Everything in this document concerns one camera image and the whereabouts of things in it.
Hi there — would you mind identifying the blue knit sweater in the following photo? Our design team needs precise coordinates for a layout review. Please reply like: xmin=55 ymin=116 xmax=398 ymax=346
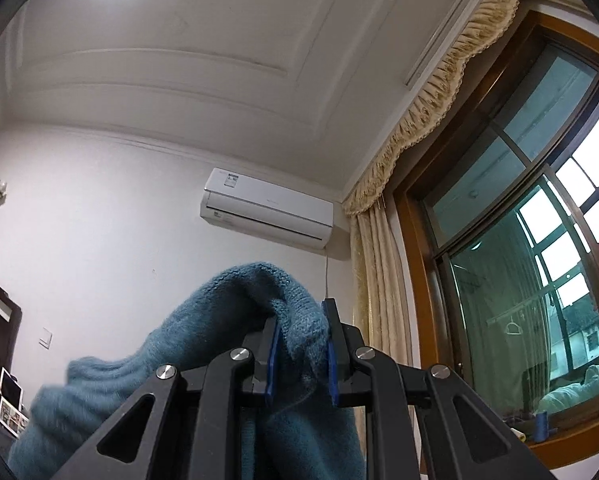
xmin=8 ymin=260 xmax=368 ymax=480

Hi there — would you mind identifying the beige pleated curtain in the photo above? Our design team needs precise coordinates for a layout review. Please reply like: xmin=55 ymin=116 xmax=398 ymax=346
xmin=341 ymin=0 xmax=599 ymax=441

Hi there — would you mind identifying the white air conditioner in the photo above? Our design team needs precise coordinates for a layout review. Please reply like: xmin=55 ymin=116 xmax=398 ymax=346
xmin=200 ymin=168 xmax=334 ymax=249

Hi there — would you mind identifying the blue bottle on sill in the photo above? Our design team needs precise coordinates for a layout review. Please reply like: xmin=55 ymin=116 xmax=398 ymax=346
xmin=533 ymin=411 xmax=550 ymax=443

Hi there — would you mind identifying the white tablet device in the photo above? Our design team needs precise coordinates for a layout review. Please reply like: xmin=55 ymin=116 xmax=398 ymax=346
xmin=0 ymin=367 xmax=23 ymax=411

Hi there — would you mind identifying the white wall switch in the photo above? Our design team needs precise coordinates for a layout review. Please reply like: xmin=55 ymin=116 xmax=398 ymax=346
xmin=38 ymin=327 xmax=53 ymax=350

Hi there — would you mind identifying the photo collage frame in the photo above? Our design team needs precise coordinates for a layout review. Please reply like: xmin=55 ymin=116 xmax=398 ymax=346
xmin=0 ymin=398 xmax=28 ymax=439

